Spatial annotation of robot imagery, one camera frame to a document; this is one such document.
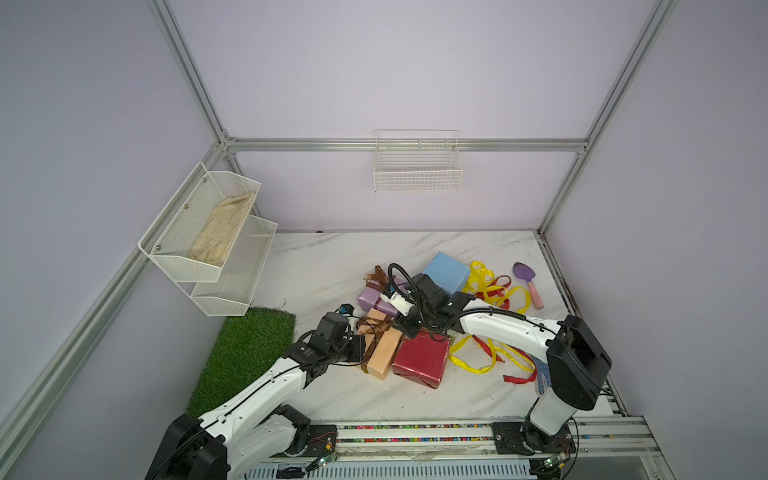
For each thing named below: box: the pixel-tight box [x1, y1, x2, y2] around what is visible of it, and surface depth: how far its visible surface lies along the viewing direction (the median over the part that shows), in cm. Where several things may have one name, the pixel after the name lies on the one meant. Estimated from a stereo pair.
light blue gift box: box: [423, 251, 470, 296], surface depth 104 cm
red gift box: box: [392, 331, 451, 389], surface depth 81 cm
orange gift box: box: [358, 308, 403, 381], surface depth 86 cm
